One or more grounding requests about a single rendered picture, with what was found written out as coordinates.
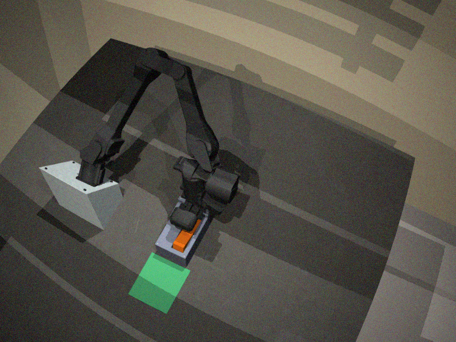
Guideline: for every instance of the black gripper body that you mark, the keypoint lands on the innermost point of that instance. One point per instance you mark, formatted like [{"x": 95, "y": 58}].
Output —
[{"x": 186, "y": 218}]

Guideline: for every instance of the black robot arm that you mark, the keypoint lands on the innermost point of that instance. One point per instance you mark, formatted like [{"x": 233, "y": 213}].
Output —
[{"x": 203, "y": 171}]

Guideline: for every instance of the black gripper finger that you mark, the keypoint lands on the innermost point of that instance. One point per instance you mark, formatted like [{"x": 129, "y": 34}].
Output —
[{"x": 199, "y": 213}]

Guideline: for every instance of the orange block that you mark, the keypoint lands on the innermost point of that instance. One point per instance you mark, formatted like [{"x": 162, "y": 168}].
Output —
[{"x": 183, "y": 238}]

